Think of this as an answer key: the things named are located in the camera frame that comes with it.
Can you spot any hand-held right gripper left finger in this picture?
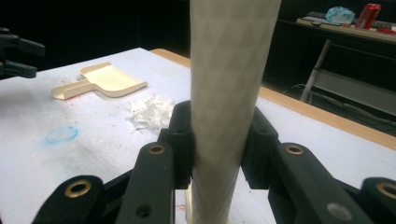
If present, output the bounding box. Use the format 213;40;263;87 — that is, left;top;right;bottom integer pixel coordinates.
158;100;194;189

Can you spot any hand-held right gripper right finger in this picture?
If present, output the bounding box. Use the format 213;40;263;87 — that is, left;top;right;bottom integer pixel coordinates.
240;106;280;190

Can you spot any beige brush handle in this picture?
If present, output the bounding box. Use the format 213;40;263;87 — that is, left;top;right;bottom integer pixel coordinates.
187;0;283;224

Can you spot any pile of white paper scraps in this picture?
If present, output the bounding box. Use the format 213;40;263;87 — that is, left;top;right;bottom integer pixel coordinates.
125;94;176;135

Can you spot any cream plastic dustpan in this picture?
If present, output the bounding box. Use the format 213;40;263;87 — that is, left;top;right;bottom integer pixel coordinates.
50;61;149;101

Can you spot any white metal stand leg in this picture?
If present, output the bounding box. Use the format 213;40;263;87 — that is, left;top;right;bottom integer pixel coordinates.
300;38;332;104

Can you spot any wooden-topped side desk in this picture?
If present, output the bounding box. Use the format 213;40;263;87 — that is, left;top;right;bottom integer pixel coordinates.
274;17;396;118

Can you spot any light blue plastic bag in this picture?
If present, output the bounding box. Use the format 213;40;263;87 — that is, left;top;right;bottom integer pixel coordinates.
324;6;356;25

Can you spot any red drink can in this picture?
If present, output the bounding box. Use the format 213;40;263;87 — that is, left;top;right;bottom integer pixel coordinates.
354;3;383;31

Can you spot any red round lid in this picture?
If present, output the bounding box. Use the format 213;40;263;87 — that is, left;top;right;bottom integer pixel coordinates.
376;26;396;35

